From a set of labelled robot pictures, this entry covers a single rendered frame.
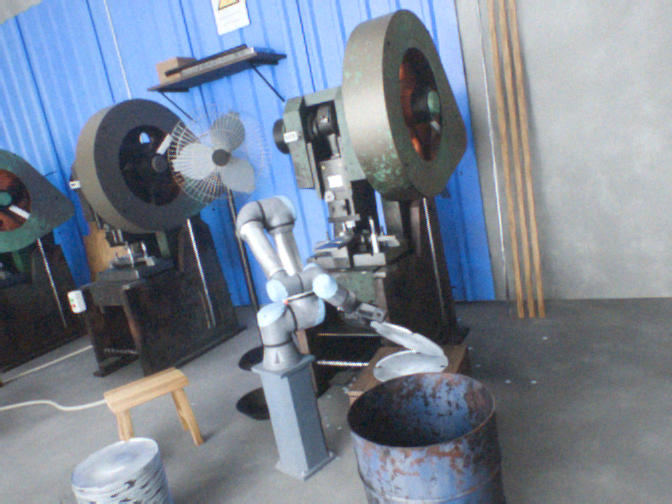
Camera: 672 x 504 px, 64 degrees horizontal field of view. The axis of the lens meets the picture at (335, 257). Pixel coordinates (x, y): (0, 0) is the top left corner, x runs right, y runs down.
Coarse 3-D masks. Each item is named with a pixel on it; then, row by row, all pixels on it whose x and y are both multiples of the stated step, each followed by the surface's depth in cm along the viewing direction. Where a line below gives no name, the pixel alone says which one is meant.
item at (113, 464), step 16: (112, 448) 198; (128, 448) 196; (144, 448) 193; (80, 464) 190; (96, 464) 189; (112, 464) 185; (128, 464) 184; (144, 464) 182; (80, 480) 180; (96, 480) 178; (112, 480) 176
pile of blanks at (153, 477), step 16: (160, 464) 189; (128, 480) 176; (144, 480) 180; (160, 480) 187; (80, 496) 176; (96, 496) 174; (112, 496) 175; (128, 496) 176; (144, 496) 180; (160, 496) 186
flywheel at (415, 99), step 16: (416, 64) 255; (400, 80) 238; (416, 80) 254; (432, 80) 261; (400, 96) 237; (416, 96) 233; (432, 96) 233; (416, 112) 234; (432, 112) 235; (416, 128) 250; (432, 128) 267; (416, 144) 253; (432, 144) 265; (432, 160) 259
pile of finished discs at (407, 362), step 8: (408, 352) 222; (416, 352) 221; (384, 360) 219; (392, 360) 217; (400, 360) 215; (408, 360) 213; (416, 360) 211; (424, 360) 211; (432, 360) 210; (440, 360) 208; (376, 368) 212; (384, 368) 211; (392, 368) 210; (400, 368) 207; (408, 368) 205; (416, 368) 204; (424, 368) 204; (432, 368) 203; (440, 368) 201; (376, 376) 205; (384, 376) 204; (392, 376) 203
